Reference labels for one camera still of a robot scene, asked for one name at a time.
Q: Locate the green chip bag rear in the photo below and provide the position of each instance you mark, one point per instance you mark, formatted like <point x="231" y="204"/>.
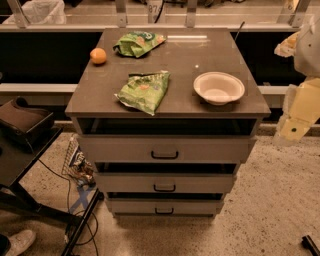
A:
<point x="138" y="43"/>

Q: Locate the white paper bowl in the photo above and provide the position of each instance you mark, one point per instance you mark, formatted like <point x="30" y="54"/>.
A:
<point x="218" y="88"/>

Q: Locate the dark tray on table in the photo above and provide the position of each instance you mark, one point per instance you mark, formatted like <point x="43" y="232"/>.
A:
<point x="23" y="123"/>

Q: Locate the white plastic bag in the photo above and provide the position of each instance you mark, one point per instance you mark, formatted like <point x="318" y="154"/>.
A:
<point x="36" y="12"/>

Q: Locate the metal railing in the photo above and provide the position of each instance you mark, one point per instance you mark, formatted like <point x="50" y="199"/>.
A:
<point x="100" y="14"/>

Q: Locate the bottom grey drawer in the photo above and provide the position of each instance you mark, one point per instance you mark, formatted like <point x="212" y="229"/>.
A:
<point x="165" y="207"/>

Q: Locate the green chip bag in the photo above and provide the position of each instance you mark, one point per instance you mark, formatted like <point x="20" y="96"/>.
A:
<point x="144" y="91"/>
<point x="138" y="43"/>

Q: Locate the wire basket with snacks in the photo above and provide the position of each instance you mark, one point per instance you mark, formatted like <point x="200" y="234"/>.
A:
<point x="76" y="166"/>

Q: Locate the black object floor corner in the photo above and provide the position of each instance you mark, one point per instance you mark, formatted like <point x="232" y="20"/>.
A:
<point x="309" y="244"/>

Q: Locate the top grey drawer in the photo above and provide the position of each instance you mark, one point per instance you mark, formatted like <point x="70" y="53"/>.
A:
<point x="174" y="149"/>

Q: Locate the middle grey drawer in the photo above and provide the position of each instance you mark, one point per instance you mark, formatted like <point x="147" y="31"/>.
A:
<point x="156" y="183"/>

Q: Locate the orange fruit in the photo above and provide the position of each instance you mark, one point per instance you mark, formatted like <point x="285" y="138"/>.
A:
<point x="98" y="56"/>

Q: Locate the white shoe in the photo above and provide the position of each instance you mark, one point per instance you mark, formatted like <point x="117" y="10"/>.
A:
<point x="18" y="243"/>

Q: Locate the grey drawer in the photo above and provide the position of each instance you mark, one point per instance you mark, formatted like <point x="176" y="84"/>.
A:
<point x="156" y="183"/>
<point x="174" y="149"/>
<point x="165" y="207"/>

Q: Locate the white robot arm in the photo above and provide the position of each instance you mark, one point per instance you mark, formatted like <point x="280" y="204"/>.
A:
<point x="307" y="53"/>

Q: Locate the green chip bag front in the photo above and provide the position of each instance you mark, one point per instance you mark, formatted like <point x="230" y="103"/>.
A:
<point x="144" y="91"/>

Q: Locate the grey drawer cabinet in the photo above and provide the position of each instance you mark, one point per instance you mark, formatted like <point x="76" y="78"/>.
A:
<point x="187" y="53"/>

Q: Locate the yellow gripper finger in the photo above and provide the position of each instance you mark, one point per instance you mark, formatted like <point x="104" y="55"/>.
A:
<point x="287" y="47"/>
<point x="301" y="110"/>

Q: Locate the black side table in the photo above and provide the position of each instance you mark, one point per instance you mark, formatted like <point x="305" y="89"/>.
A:
<point x="46" y="184"/>

